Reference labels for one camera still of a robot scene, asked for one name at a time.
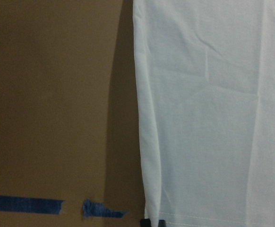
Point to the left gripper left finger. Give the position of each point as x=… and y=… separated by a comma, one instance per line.
x=145, y=222

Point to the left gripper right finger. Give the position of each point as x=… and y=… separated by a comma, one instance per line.
x=162, y=223

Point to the light blue t-shirt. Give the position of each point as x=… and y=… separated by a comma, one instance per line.
x=205, y=73

